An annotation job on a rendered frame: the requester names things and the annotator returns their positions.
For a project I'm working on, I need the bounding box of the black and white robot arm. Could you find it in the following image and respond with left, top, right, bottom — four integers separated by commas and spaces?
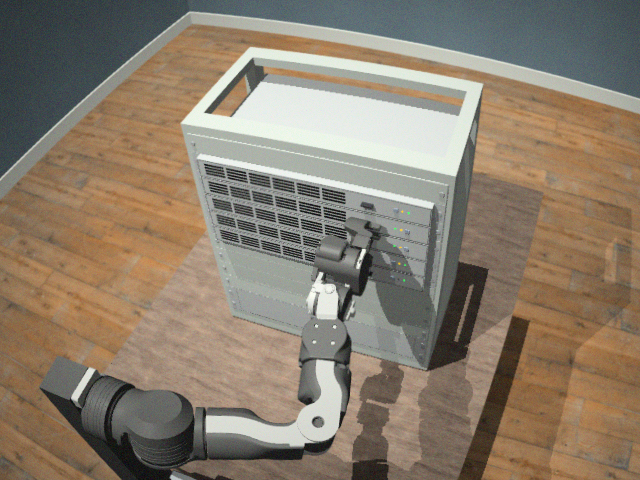
71, 280, 356, 470

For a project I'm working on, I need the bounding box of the white server rack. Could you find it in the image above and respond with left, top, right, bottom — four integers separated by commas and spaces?
181, 47, 483, 370

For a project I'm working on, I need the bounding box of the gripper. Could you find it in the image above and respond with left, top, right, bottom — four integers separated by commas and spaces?
311, 217, 381, 296

